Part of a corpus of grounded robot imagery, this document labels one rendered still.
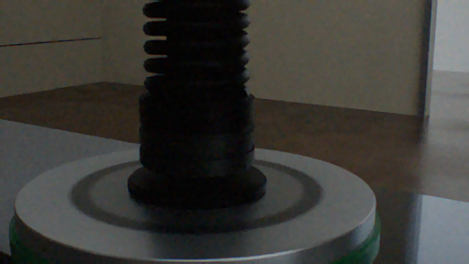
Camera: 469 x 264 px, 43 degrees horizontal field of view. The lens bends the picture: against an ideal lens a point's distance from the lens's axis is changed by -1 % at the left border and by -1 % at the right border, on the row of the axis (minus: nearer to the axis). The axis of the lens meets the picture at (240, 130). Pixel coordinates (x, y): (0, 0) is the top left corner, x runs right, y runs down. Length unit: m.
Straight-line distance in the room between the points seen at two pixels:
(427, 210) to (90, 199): 0.26
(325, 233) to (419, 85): 5.02
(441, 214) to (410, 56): 4.83
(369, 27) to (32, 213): 5.13
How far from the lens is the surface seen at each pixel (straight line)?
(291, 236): 0.30
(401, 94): 5.37
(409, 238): 0.44
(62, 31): 6.74
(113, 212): 0.34
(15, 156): 0.66
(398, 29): 5.33
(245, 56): 0.34
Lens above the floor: 0.96
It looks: 12 degrees down
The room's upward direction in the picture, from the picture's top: 1 degrees clockwise
